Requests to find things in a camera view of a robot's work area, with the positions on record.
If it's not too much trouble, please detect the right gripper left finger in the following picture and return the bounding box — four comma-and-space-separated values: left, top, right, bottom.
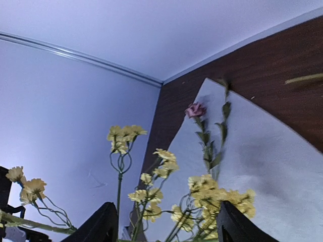
62, 202, 118, 242

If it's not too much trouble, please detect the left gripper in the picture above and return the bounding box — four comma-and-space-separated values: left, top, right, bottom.
1, 166, 50, 242

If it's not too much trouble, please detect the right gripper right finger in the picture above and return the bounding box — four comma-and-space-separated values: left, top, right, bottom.
217, 201, 278, 242

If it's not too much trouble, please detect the yellow fake flower bunch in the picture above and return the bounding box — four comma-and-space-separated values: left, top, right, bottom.
1, 125, 255, 241

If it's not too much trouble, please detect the purple rose stem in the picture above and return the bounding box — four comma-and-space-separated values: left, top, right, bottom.
185, 78, 231, 181

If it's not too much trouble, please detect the white wrapping paper sheet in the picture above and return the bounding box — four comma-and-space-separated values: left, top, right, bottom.
150, 79, 322, 241

